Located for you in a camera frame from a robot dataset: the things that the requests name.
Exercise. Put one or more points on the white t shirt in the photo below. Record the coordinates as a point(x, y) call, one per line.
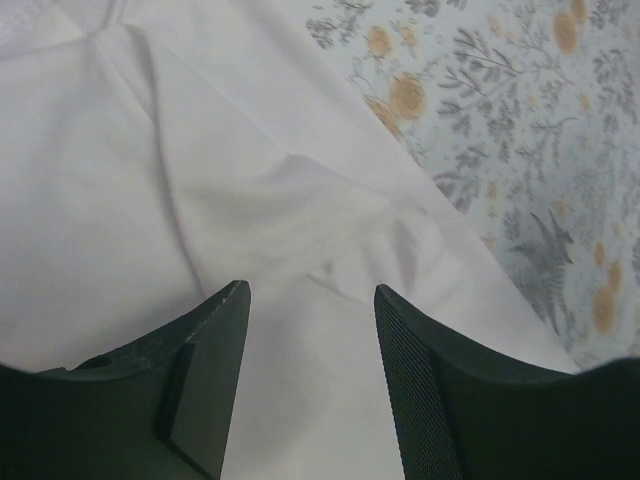
point(154, 151)

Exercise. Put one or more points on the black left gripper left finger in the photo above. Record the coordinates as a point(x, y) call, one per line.
point(158, 407)

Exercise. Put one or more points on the floral patterned table mat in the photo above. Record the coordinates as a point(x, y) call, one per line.
point(526, 115)

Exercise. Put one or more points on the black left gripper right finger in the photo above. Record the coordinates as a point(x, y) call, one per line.
point(464, 411)

